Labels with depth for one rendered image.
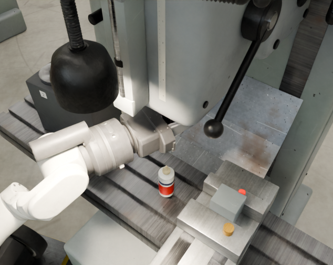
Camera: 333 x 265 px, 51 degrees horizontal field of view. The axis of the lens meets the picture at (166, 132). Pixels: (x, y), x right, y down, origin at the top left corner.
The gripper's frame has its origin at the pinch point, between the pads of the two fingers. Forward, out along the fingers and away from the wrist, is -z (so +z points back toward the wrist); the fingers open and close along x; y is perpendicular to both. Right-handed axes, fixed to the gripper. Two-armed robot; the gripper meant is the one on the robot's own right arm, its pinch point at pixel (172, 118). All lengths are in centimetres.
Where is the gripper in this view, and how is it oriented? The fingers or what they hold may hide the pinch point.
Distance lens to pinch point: 68.6
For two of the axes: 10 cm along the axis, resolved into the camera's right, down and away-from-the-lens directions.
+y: -0.1, 6.7, 7.4
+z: -8.5, 3.8, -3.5
